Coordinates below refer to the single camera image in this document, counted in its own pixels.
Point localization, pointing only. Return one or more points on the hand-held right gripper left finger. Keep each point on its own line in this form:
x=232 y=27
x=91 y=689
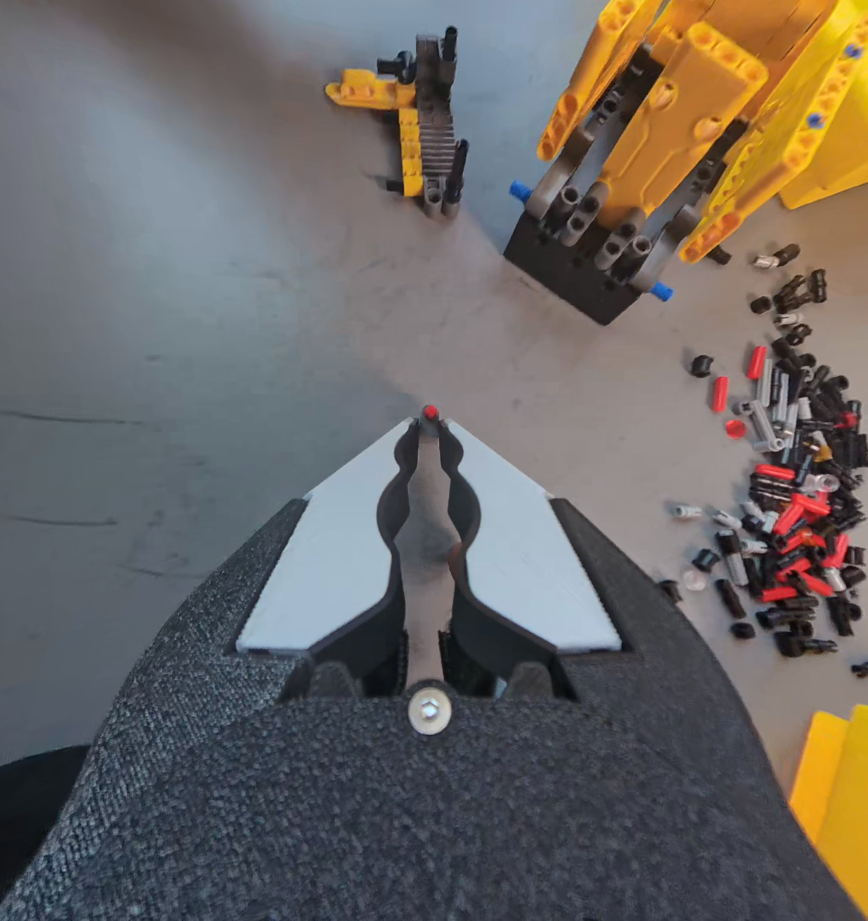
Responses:
x=334 y=576

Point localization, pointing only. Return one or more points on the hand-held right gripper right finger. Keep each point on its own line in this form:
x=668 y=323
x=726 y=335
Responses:
x=535 y=576

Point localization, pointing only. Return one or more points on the red lego pin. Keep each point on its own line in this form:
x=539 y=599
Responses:
x=430 y=413

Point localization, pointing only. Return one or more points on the yellow black lego model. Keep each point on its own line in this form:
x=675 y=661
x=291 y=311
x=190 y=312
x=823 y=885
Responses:
x=693 y=130

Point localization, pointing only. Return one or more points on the pile of small lego pins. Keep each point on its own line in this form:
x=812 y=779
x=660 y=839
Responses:
x=794 y=475

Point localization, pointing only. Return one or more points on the yellow lego subassembly with rack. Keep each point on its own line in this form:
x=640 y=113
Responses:
x=420 y=130

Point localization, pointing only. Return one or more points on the yellow bin with small parts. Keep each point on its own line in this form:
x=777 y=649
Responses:
x=859 y=806

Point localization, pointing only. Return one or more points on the black textured pad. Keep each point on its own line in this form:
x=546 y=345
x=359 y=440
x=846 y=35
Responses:
x=10 y=835

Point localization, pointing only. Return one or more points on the large yellow storage bin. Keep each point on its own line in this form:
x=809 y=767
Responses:
x=866 y=159

